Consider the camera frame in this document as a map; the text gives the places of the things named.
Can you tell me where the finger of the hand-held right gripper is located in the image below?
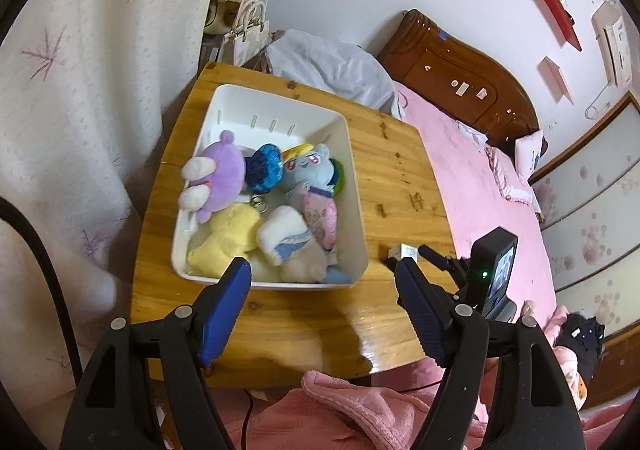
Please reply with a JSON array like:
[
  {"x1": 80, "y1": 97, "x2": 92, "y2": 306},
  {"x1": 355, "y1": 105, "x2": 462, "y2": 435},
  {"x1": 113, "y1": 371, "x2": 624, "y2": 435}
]
[{"x1": 418, "y1": 245, "x2": 472, "y2": 287}]

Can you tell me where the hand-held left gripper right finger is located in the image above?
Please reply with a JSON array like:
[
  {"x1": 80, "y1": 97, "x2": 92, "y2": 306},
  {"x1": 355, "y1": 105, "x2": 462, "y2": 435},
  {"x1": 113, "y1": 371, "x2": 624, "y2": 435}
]
[{"x1": 395, "y1": 257, "x2": 586, "y2": 450}]

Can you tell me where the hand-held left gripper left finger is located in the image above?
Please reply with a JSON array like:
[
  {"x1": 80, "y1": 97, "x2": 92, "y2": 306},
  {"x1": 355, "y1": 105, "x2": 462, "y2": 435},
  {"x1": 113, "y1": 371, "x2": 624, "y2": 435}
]
[{"x1": 60, "y1": 257, "x2": 252, "y2": 450}]

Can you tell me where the white medicine box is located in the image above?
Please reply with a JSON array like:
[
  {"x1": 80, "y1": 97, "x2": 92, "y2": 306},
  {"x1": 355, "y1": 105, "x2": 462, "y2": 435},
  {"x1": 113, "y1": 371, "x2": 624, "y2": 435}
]
[{"x1": 386, "y1": 243, "x2": 420, "y2": 265}]

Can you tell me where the white fluffy plush toy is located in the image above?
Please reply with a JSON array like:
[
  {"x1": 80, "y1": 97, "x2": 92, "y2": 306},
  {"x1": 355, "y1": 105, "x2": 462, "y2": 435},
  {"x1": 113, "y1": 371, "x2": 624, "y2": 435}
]
[{"x1": 250, "y1": 205, "x2": 331, "y2": 283}]

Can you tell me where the purple plush toy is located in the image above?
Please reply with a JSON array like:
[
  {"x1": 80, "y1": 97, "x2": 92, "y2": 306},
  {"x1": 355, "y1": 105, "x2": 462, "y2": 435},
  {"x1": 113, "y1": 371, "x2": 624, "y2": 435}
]
[{"x1": 178, "y1": 130, "x2": 247, "y2": 225}]

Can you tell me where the dark blue plush ball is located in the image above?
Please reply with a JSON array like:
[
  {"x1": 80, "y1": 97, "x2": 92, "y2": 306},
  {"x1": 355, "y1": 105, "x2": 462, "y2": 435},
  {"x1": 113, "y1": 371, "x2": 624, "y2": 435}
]
[{"x1": 243, "y1": 144, "x2": 285, "y2": 192}]

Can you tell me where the white plastic tray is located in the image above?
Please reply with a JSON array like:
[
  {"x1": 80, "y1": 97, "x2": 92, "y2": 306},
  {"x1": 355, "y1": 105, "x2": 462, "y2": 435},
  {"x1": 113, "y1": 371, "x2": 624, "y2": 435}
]
[{"x1": 171, "y1": 84, "x2": 370, "y2": 291}]

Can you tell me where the dark cloth item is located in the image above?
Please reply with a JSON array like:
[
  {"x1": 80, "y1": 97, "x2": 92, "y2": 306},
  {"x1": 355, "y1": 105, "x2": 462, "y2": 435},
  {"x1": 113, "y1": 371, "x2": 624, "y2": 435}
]
[{"x1": 555, "y1": 312, "x2": 606, "y2": 381}]

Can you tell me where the floral sliding-door wardrobe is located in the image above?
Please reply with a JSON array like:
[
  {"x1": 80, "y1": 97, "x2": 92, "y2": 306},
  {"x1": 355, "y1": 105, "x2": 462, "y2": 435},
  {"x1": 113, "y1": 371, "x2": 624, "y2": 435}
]
[{"x1": 527, "y1": 90, "x2": 640, "y2": 411}]

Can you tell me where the pink pillow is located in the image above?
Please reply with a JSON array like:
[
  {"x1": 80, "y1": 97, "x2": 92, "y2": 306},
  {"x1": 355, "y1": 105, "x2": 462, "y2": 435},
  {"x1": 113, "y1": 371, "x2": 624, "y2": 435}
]
[{"x1": 515, "y1": 130, "x2": 544, "y2": 183}]

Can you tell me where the blue pony plush toy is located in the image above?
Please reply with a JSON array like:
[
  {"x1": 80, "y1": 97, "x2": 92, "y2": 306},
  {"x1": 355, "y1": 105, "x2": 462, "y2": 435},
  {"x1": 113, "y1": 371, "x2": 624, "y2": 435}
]
[{"x1": 277, "y1": 142, "x2": 352, "y2": 284}]

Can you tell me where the brown wooden headboard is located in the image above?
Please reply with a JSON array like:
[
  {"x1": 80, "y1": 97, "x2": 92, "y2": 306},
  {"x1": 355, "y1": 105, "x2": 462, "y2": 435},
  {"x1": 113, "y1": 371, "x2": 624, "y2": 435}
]
[{"x1": 376, "y1": 9, "x2": 548, "y2": 156}]

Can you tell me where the grey plastic bag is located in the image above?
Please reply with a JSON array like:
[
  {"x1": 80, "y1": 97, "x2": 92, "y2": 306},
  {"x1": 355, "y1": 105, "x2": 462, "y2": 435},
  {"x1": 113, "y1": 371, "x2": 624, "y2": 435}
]
[{"x1": 267, "y1": 28, "x2": 401, "y2": 118}]

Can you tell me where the white air conditioner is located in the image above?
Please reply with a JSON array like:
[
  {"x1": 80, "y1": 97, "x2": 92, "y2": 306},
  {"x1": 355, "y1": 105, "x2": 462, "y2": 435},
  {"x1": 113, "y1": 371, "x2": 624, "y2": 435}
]
[{"x1": 591, "y1": 2, "x2": 636, "y2": 88}]

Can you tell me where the white patterned curtain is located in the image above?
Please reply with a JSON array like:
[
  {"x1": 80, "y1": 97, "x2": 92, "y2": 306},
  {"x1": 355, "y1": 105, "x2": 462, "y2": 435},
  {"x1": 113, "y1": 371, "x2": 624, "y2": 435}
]
[{"x1": 0, "y1": 0, "x2": 236, "y2": 401}]

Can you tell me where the yellow plush keychain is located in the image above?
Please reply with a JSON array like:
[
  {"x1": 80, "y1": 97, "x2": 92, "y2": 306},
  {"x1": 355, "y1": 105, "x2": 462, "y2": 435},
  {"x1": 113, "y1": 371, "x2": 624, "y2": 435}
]
[{"x1": 187, "y1": 195, "x2": 266, "y2": 278}]

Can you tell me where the thin black cable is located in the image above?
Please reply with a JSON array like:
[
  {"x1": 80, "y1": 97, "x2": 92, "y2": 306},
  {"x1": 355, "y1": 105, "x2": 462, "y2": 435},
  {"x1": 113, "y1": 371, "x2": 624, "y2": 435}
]
[{"x1": 241, "y1": 389, "x2": 253, "y2": 450}]

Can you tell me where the thick black cable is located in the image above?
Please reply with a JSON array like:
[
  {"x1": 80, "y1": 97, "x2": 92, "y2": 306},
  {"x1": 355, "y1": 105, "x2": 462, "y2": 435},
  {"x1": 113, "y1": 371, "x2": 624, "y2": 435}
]
[{"x1": 0, "y1": 197, "x2": 83, "y2": 381}]

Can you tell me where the small pink wall shelf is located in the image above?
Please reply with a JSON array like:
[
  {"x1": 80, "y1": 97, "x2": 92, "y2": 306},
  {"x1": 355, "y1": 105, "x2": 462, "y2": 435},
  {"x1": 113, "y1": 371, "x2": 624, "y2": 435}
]
[{"x1": 539, "y1": 56, "x2": 574, "y2": 104}]

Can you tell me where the red wall shelf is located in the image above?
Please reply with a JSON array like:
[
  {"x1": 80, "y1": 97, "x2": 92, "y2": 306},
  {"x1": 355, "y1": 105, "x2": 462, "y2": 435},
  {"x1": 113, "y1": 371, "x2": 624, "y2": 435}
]
[{"x1": 536, "y1": 0, "x2": 583, "y2": 52}]

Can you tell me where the white rope-handled handbag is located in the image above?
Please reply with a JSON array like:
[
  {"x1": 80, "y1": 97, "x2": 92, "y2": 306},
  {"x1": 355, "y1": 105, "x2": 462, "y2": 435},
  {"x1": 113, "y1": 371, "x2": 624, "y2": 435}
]
[{"x1": 222, "y1": 0, "x2": 273, "y2": 68}]

